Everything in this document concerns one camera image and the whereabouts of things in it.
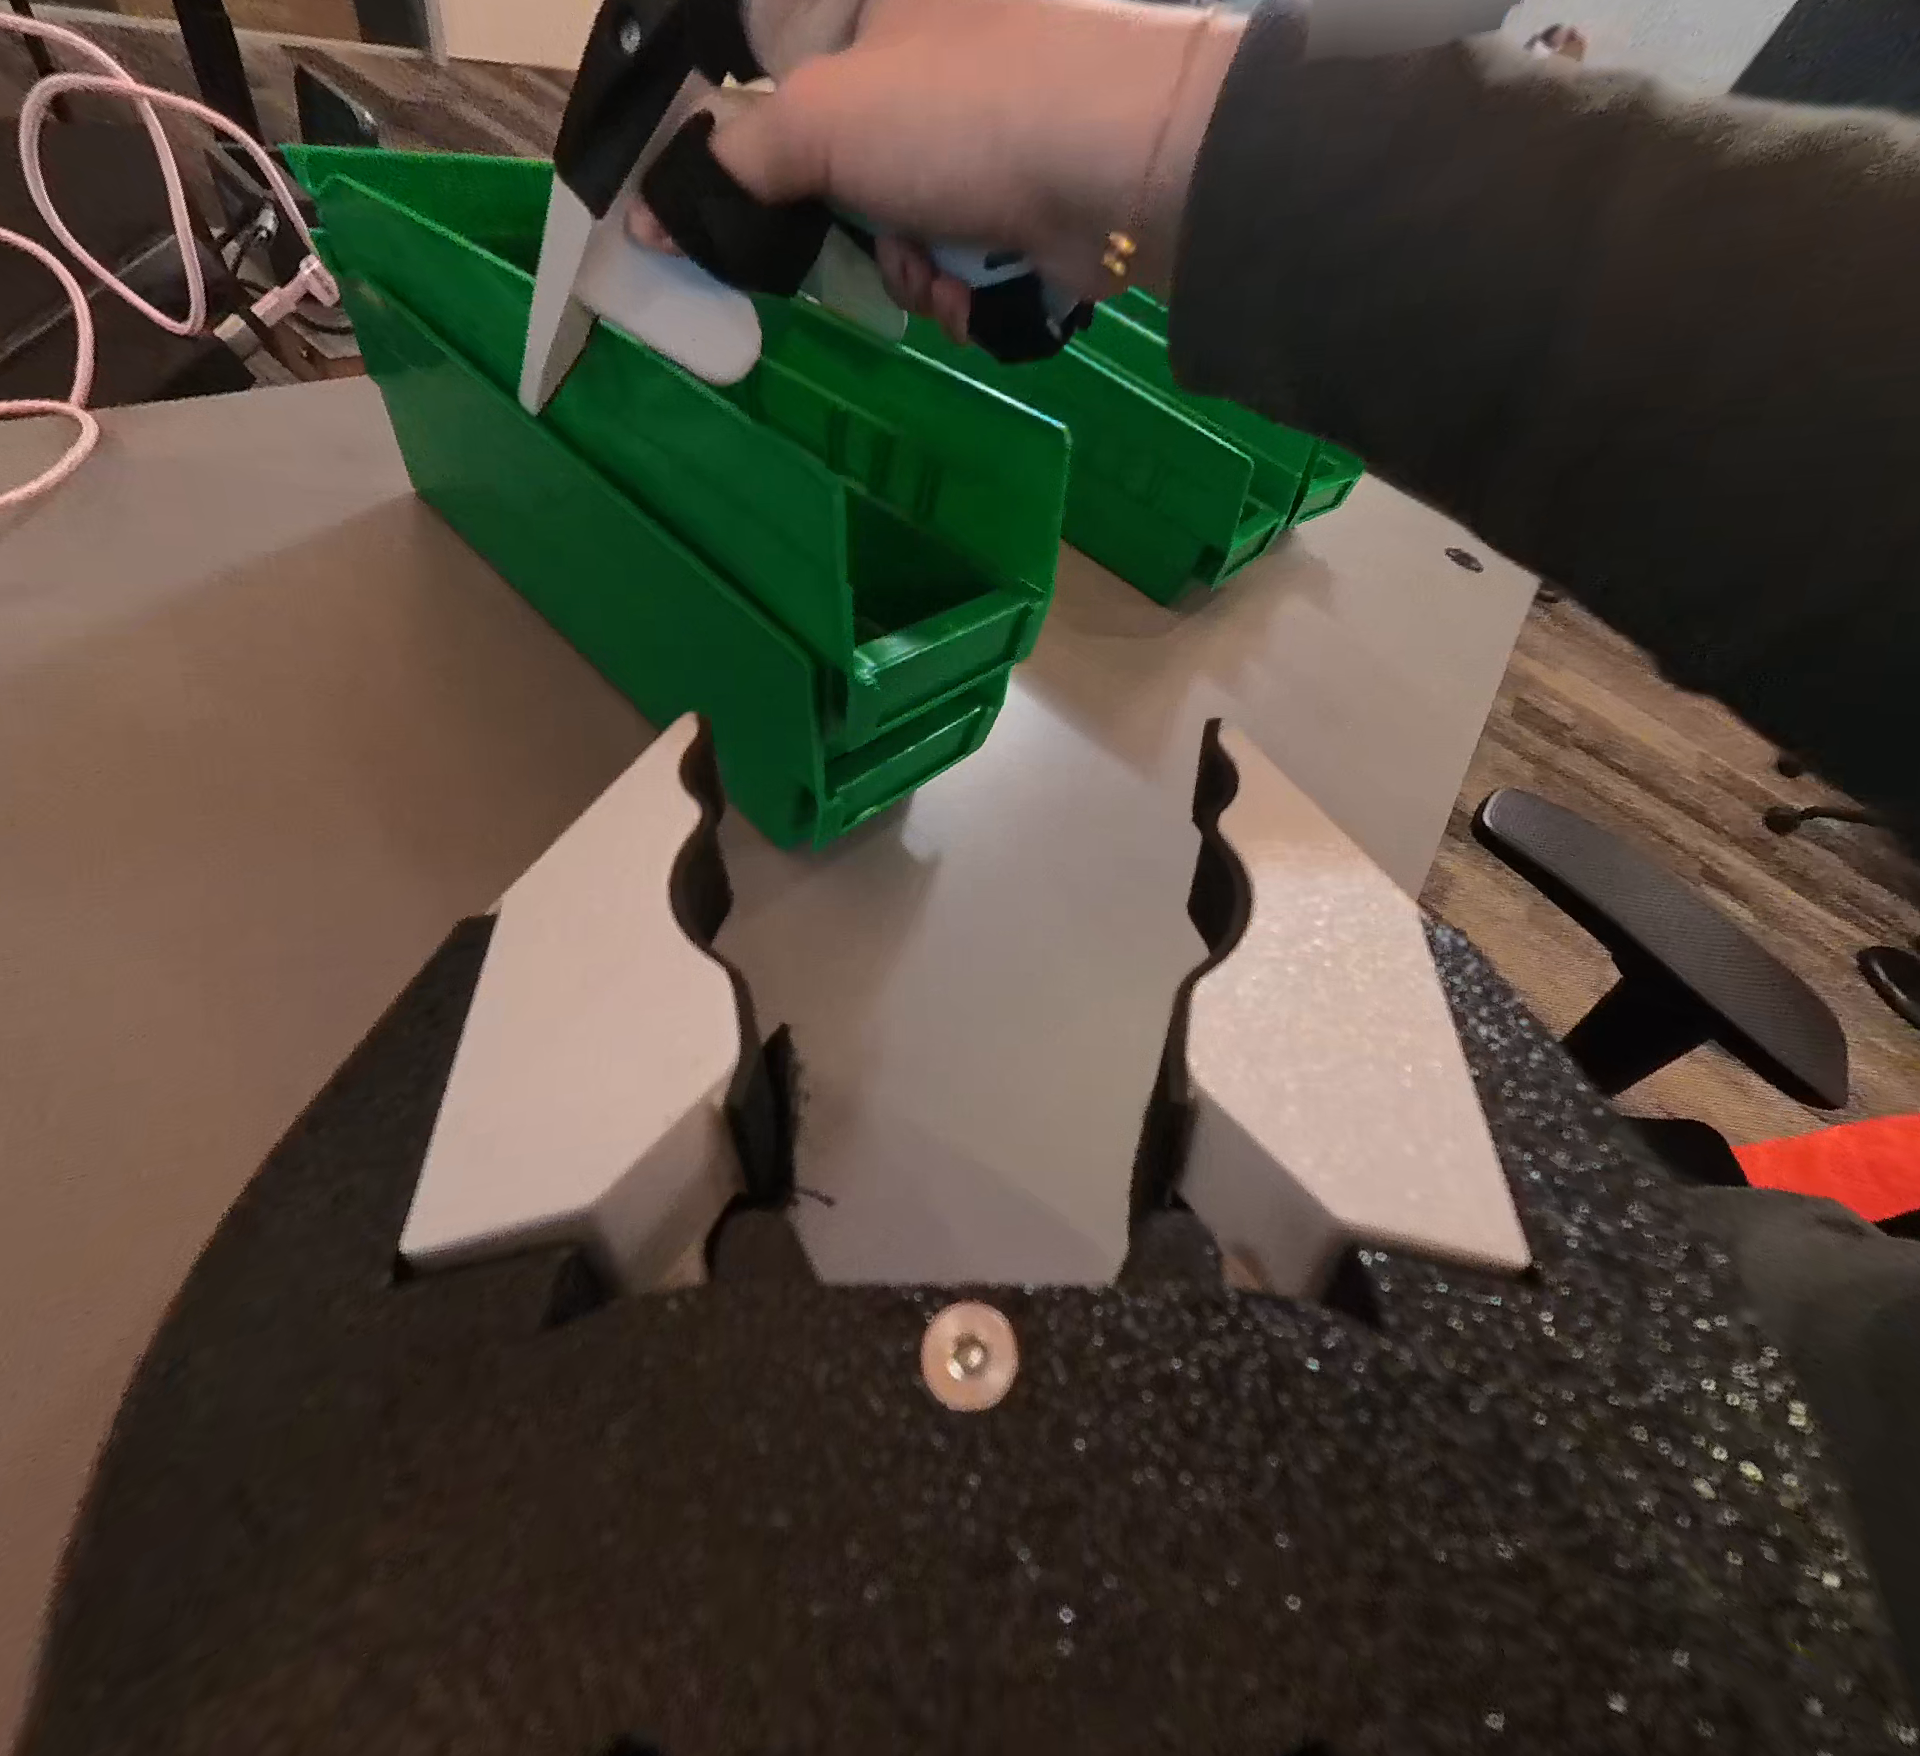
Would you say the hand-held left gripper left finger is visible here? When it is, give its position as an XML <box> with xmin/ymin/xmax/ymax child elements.
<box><xmin>392</xmin><ymin>713</ymin><xmax>804</xmax><ymax>1297</ymax></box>

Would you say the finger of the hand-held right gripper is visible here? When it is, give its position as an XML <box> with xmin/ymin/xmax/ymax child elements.
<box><xmin>593</xmin><ymin>238</ymin><xmax>765</xmax><ymax>387</ymax></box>
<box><xmin>515</xmin><ymin>174</ymin><xmax>604</xmax><ymax>417</ymax></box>

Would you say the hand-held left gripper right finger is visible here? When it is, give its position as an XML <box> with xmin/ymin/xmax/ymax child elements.
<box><xmin>1131</xmin><ymin>718</ymin><xmax>1534</xmax><ymax>1305</ymax></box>

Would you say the person's right forearm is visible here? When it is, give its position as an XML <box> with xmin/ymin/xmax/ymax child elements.
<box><xmin>1167</xmin><ymin>0</ymin><xmax>1920</xmax><ymax>799</ymax></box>

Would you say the person's right hand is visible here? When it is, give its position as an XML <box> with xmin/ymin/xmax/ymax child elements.
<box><xmin>628</xmin><ymin>0</ymin><xmax>1251</xmax><ymax>303</ymax></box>

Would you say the black office chair armrest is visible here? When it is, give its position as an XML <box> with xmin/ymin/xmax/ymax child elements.
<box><xmin>1473</xmin><ymin>744</ymin><xmax>1920</xmax><ymax>1144</ymax></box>

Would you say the red fabric item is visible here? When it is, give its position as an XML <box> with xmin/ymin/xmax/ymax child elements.
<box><xmin>1732</xmin><ymin>1111</ymin><xmax>1920</xmax><ymax>1245</ymax></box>

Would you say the pink cable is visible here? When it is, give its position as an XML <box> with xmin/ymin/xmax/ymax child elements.
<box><xmin>0</xmin><ymin>8</ymin><xmax>339</xmax><ymax>513</ymax></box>

